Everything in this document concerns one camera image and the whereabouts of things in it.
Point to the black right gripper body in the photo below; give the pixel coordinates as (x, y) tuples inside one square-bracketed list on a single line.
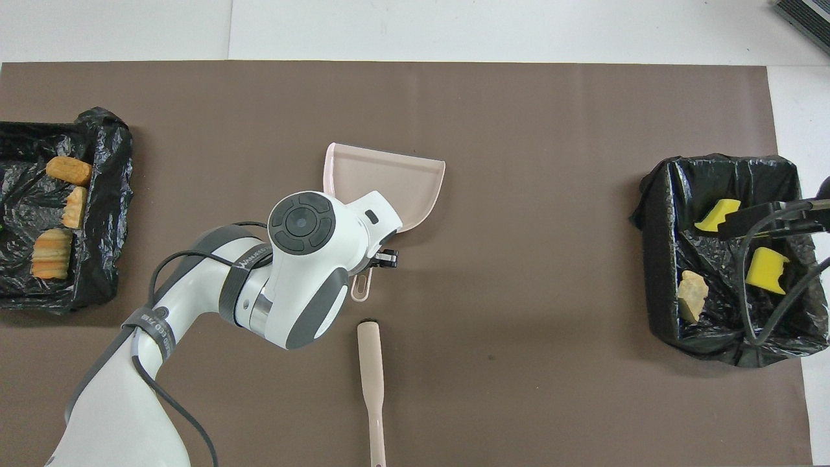
[(765, 219)]

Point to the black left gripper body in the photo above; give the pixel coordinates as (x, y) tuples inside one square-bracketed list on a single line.
[(382, 241)]

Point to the small yellow sponge piece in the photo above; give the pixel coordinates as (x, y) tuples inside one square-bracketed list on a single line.
[(716, 216)]

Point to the large notched yellow sponge piece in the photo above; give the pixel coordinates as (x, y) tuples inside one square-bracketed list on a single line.
[(766, 271)]

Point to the pale pink plastic dustpan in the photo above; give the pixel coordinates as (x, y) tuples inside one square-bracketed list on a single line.
[(389, 181)]

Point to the pale striped croissant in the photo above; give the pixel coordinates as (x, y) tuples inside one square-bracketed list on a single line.
[(692, 295)]

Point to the pale tan dumpling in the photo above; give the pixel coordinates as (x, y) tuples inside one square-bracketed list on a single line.
[(75, 207)]

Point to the brown oval bread roll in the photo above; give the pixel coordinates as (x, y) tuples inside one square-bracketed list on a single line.
[(69, 170)]

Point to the orange striped croissant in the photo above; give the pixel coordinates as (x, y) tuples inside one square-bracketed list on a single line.
[(52, 254)]

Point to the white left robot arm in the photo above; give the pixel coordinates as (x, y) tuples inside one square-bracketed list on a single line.
[(305, 259)]

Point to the black bag lined bin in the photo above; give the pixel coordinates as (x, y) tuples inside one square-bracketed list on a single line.
[(713, 181), (107, 194)]

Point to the brown table mat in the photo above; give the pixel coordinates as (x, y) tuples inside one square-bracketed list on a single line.
[(519, 389)]

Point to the dark ribbed device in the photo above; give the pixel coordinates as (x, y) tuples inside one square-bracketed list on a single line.
[(807, 19)]

